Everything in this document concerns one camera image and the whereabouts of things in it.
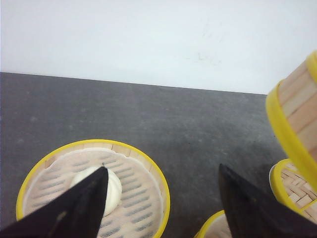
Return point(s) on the bamboo steamer basket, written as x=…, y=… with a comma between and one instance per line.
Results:
x=115, y=146
x=291, y=108
x=215, y=226

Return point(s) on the woven bamboo steamer lid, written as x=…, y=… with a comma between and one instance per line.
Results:
x=292, y=190

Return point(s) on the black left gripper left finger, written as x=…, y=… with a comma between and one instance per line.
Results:
x=77, y=213

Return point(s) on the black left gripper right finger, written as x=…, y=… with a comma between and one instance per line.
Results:
x=251, y=213

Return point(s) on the bun in left basket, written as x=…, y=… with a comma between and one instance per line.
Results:
x=114, y=188

